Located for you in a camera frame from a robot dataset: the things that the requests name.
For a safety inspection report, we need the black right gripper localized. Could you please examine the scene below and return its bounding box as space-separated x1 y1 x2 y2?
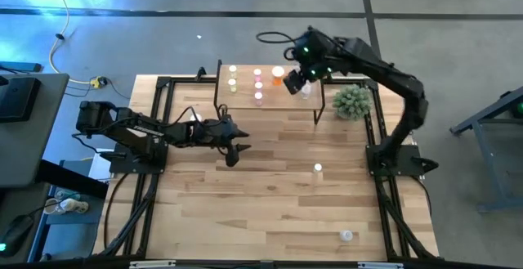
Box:
283 25 342 96

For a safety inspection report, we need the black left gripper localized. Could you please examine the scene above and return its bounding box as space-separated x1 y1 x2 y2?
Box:
193 114 253 168

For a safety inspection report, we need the wide orange medicine bottle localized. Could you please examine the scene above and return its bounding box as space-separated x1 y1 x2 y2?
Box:
270 65 286 87

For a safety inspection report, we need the green potted plant grey pot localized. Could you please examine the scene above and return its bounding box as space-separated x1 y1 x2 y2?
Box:
331 83 373 122

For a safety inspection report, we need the white label plate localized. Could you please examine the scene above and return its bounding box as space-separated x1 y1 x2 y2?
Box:
357 261 405 269
128 260 177 269

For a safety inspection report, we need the grey floor mat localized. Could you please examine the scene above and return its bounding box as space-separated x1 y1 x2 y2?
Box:
43 160 105 226

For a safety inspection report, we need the black desk crossbar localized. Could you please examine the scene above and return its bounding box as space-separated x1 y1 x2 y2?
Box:
36 159 110 200

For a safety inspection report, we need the grey desk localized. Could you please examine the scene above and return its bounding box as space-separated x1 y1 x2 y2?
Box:
0 72 70 189

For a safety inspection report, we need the black keyboard device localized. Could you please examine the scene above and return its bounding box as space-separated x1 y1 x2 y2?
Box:
0 76 42 123

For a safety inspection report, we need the flat blue item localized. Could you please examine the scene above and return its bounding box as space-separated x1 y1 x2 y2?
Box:
0 61 43 74

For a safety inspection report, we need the black computer mouse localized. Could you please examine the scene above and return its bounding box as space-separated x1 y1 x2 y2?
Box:
0 214 35 258

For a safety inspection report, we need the wooden shelf black metal frame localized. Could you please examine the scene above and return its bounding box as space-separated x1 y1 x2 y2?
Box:
212 59 327 126

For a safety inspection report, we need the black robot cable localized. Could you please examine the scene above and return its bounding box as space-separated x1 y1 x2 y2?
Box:
256 30 296 45

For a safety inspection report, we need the black aluminium table frame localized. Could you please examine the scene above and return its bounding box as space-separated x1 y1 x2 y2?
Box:
92 74 440 269

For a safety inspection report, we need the blue-grey desk frame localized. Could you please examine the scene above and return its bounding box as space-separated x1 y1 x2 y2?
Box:
449 85 523 213

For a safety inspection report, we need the cream floor cable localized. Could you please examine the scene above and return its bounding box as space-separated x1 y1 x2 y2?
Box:
43 0 97 86

